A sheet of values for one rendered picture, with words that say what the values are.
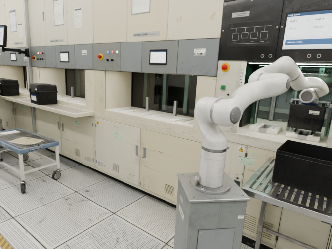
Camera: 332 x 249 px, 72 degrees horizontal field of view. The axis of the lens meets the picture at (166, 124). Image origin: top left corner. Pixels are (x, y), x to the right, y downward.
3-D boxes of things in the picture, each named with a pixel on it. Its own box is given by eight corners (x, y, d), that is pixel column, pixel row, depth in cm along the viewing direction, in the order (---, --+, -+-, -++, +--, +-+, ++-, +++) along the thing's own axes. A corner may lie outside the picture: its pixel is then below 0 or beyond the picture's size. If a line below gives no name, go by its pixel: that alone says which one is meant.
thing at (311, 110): (283, 131, 173) (290, 89, 165) (288, 126, 189) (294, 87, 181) (322, 138, 160) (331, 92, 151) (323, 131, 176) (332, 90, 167)
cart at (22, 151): (-17, 169, 286) (-22, 132, 276) (26, 158, 328) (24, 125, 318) (22, 195, 234) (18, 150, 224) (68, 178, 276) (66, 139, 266)
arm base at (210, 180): (196, 194, 103) (200, 155, 99) (186, 176, 121) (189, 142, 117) (236, 193, 106) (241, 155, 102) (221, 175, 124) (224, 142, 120)
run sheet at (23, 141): (5, 142, 252) (5, 141, 251) (23, 137, 274) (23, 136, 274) (29, 145, 244) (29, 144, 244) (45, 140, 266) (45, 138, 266)
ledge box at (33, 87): (27, 102, 311) (26, 83, 306) (49, 101, 333) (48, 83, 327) (37, 105, 293) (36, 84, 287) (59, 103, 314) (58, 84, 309)
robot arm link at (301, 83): (311, 57, 129) (326, 85, 147) (281, 72, 138) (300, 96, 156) (316, 68, 124) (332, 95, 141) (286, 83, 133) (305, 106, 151)
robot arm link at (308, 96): (313, 86, 151) (299, 92, 156) (312, 86, 140) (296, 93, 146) (319, 97, 150) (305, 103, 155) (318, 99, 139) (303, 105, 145)
